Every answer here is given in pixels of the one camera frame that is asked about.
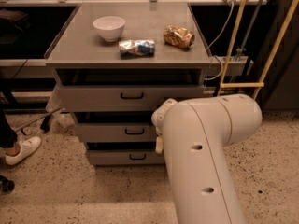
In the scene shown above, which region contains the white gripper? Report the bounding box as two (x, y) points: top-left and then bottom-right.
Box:
(151, 98), (177, 154)

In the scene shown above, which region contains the grey drawer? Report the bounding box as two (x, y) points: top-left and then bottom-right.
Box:
(74, 111), (156, 143)
(56, 68), (204, 112)
(86, 142), (164, 166)

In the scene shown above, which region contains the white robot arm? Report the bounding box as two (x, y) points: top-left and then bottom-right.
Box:
(151, 94), (262, 224)

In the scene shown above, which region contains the grey bottom drawer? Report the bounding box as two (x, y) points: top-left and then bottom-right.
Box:
(86, 142), (164, 166)

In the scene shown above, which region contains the grey drawer cabinet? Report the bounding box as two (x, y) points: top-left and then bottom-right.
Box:
(47, 3), (209, 165)

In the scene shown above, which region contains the grey top drawer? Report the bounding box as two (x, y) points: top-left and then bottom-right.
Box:
(56, 68), (204, 112)

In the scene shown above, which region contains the yellow hand truck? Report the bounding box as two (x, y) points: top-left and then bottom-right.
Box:
(216, 0), (299, 101)

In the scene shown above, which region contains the crushed blue silver can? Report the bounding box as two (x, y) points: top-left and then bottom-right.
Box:
(119, 39), (155, 57)

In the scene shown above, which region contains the crushed gold can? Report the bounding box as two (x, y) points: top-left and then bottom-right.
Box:
(164, 25), (195, 49)

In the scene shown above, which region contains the clear plastic bag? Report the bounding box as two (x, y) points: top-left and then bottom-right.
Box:
(46, 86), (73, 129)

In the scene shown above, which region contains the white ceramic bowl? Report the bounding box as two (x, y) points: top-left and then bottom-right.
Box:
(93, 16), (125, 42)

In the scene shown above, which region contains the white sneaker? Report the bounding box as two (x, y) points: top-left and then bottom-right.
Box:
(5, 136), (42, 165)

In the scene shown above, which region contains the grey metal pole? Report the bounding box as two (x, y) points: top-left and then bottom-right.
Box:
(13, 108), (63, 133)

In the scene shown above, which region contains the black caster wheel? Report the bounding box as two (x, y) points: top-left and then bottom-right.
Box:
(0, 175), (15, 193)

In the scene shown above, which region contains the white power cable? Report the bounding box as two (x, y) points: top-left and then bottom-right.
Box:
(204, 2), (235, 82)

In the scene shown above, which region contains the grey wall-mounted box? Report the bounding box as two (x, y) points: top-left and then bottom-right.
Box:
(204, 56), (254, 77)

